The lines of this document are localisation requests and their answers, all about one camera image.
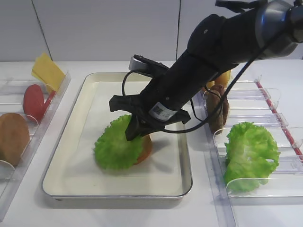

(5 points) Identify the clear acrylic rack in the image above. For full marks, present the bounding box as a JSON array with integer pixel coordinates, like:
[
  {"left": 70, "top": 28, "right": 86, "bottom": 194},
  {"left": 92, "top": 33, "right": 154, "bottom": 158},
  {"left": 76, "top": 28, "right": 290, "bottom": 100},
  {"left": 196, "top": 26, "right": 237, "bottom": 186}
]
[
  {"left": 0, "top": 72, "right": 71, "bottom": 220},
  {"left": 204, "top": 70, "right": 303, "bottom": 227}
]

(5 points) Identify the right golden bun half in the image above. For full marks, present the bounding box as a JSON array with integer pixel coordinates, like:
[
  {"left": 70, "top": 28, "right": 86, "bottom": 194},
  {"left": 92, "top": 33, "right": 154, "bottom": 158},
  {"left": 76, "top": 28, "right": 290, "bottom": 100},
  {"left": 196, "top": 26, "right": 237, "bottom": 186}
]
[{"left": 214, "top": 70, "right": 231, "bottom": 88}]

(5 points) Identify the clear acrylic rack right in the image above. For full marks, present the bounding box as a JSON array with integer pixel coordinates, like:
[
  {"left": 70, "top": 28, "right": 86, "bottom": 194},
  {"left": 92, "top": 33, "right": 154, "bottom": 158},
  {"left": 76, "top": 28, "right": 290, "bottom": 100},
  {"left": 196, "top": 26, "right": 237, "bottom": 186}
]
[{"left": 204, "top": 70, "right": 303, "bottom": 227}]

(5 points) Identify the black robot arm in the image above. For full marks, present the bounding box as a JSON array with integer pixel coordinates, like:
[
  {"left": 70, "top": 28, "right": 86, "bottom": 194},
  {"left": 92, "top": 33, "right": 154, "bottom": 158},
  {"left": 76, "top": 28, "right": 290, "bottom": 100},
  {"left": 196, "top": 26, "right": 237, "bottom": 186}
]
[{"left": 109, "top": 0, "right": 303, "bottom": 140}]

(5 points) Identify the cream rectangular metal tray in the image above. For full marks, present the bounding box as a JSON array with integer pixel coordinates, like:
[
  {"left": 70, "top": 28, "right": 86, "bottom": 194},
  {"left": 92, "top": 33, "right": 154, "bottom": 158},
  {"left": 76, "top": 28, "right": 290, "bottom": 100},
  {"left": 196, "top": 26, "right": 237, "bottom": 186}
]
[{"left": 42, "top": 72, "right": 193, "bottom": 200}]

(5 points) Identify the green lettuce leaf in rack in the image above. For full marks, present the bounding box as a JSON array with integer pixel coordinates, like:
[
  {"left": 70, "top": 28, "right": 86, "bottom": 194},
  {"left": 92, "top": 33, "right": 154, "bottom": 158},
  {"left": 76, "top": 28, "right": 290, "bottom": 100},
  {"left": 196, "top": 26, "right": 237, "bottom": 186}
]
[{"left": 223, "top": 122, "right": 280, "bottom": 192}]

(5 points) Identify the round toasted bread slice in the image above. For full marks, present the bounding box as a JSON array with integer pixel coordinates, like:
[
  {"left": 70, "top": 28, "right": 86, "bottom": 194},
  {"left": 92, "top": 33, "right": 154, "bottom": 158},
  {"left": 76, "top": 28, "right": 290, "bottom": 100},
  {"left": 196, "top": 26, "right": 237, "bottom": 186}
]
[{"left": 133, "top": 135, "right": 153, "bottom": 165}]

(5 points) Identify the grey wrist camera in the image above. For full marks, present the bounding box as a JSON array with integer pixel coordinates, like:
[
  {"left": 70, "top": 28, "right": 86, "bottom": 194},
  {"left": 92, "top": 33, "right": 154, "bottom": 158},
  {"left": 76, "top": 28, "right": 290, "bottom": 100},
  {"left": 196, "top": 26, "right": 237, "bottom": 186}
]
[{"left": 128, "top": 54, "right": 169, "bottom": 78}]

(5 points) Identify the green lettuce leaf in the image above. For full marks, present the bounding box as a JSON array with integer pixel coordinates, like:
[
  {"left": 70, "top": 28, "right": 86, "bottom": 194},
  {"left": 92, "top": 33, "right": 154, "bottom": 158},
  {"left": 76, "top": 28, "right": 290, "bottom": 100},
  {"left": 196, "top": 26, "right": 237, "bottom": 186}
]
[
  {"left": 223, "top": 122, "right": 280, "bottom": 192},
  {"left": 93, "top": 114, "right": 143, "bottom": 170}
]

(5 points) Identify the front brown meat patty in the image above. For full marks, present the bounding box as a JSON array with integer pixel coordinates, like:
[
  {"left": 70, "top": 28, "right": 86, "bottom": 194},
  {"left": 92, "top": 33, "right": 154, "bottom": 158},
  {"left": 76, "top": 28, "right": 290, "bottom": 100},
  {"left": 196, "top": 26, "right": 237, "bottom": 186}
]
[{"left": 206, "top": 90, "right": 223, "bottom": 134}]

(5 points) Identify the white paper tray liner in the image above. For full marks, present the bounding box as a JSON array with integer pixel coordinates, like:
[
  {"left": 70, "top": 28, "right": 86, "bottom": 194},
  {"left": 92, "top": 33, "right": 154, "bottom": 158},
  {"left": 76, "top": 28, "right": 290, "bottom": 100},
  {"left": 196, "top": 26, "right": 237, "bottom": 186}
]
[{"left": 69, "top": 81, "right": 187, "bottom": 177}]

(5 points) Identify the clear acrylic rack left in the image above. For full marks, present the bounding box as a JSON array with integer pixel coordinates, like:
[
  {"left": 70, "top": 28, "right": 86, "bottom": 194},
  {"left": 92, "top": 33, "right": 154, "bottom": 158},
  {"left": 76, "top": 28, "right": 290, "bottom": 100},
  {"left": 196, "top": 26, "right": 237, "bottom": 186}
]
[{"left": 0, "top": 72, "right": 71, "bottom": 220}]

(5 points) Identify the brown bread slice left rack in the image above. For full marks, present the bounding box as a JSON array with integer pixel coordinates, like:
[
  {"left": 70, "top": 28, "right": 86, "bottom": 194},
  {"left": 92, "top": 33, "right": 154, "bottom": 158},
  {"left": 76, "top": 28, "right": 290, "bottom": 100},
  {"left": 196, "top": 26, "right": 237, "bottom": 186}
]
[{"left": 0, "top": 113, "right": 30, "bottom": 167}]

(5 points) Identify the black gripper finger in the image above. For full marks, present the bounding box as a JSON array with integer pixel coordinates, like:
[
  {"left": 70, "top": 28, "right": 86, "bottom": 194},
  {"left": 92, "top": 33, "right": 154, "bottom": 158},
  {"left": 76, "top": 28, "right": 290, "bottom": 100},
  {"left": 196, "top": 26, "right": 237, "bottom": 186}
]
[{"left": 125, "top": 115, "right": 165, "bottom": 141}]

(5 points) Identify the yellow cheese slice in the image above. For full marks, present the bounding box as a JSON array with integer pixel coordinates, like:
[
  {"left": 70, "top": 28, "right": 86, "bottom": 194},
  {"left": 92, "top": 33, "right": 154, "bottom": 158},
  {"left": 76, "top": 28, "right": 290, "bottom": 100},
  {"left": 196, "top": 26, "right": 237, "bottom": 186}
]
[{"left": 31, "top": 53, "right": 65, "bottom": 92}]

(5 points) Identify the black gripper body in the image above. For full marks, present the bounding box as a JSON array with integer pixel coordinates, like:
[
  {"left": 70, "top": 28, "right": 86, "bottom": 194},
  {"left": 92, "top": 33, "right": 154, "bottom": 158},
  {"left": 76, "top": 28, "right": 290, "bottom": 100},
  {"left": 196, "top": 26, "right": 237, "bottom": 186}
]
[{"left": 109, "top": 53, "right": 219, "bottom": 122}]

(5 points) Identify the rear brown meat patty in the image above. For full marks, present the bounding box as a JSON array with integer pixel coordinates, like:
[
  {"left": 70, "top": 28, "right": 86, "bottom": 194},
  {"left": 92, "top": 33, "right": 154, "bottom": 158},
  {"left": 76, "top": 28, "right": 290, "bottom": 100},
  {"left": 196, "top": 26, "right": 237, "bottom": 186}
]
[{"left": 210, "top": 84, "right": 229, "bottom": 125}]

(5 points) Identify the red tomato slice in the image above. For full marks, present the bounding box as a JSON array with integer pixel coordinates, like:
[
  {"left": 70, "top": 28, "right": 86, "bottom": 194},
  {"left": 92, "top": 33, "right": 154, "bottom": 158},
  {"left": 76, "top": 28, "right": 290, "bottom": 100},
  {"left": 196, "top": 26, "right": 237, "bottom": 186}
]
[{"left": 23, "top": 84, "right": 44, "bottom": 123}]

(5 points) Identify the brown meat patty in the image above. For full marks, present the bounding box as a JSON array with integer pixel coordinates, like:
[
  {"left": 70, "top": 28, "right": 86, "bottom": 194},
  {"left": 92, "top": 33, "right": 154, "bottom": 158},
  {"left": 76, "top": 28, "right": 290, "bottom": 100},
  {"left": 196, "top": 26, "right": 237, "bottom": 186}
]
[
  {"left": 210, "top": 84, "right": 229, "bottom": 125},
  {"left": 206, "top": 90, "right": 223, "bottom": 134}
]

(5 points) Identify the black cable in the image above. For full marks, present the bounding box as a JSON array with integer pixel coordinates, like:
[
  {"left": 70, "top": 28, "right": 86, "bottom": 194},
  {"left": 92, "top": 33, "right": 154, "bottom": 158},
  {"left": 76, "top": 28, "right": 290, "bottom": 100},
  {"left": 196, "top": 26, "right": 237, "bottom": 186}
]
[{"left": 121, "top": 14, "right": 296, "bottom": 134}]

